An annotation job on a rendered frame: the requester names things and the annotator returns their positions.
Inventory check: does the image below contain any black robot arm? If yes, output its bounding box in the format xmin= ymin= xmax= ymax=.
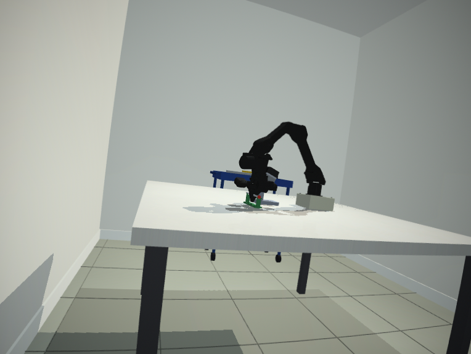
xmin=239 ymin=122 xmax=326 ymax=197

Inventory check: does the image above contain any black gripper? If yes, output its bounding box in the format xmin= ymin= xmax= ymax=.
xmin=234 ymin=169 xmax=277 ymax=202

